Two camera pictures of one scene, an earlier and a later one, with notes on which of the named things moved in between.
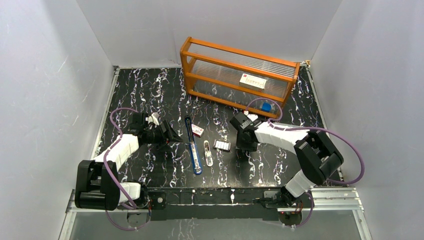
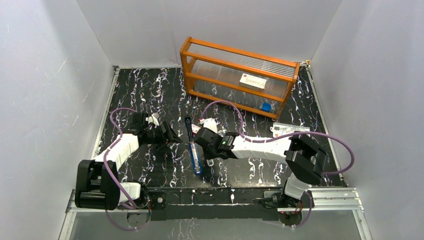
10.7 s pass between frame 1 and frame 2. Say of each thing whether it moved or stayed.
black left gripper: stayed
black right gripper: moved
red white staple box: stayed
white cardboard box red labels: stayed
